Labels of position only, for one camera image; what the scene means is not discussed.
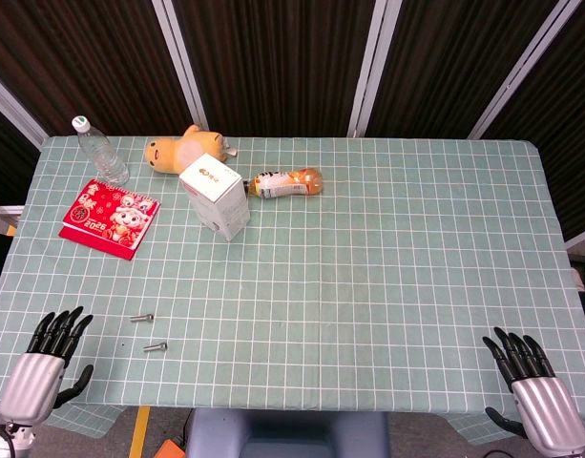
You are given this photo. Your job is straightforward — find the orange box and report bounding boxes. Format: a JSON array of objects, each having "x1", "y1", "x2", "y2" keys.
[{"x1": 153, "y1": 438, "x2": 186, "y2": 458}]

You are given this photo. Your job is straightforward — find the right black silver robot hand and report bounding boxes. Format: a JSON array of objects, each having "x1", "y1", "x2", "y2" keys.
[{"x1": 482, "y1": 326, "x2": 585, "y2": 457}]

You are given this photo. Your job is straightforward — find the white cardboard product box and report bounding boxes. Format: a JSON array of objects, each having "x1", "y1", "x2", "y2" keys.
[{"x1": 178, "y1": 152, "x2": 252, "y2": 242}]

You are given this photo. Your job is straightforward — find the clear plastic water bottle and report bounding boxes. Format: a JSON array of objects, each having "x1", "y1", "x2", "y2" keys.
[{"x1": 71, "y1": 115, "x2": 131, "y2": 186}]

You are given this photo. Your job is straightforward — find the silver partition post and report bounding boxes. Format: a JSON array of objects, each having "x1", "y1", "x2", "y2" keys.
[
  {"x1": 347, "y1": 0, "x2": 401, "y2": 138},
  {"x1": 151, "y1": 0, "x2": 208, "y2": 131},
  {"x1": 467, "y1": 0, "x2": 584, "y2": 140},
  {"x1": 0, "y1": 69, "x2": 46, "y2": 150}
]

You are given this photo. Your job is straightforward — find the red printed packet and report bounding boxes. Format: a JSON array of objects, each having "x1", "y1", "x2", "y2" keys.
[{"x1": 57, "y1": 177, "x2": 162, "y2": 261}]

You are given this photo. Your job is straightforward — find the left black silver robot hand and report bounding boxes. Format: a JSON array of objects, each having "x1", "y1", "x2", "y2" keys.
[{"x1": 0, "y1": 306, "x2": 95, "y2": 427}]

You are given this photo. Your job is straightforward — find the green checked tablecloth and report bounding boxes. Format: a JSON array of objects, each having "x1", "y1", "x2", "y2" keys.
[{"x1": 0, "y1": 135, "x2": 585, "y2": 448}]

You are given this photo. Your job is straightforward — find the orange drink bottle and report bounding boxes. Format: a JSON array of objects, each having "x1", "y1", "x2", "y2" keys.
[{"x1": 242, "y1": 166, "x2": 324, "y2": 200}]

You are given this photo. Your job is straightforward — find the yellow plush toy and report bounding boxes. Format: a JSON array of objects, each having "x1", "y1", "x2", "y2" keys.
[{"x1": 143, "y1": 123, "x2": 239, "y2": 176}]

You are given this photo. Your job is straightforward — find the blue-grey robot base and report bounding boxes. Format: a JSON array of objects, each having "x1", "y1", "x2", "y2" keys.
[{"x1": 184, "y1": 408, "x2": 391, "y2": 458}]

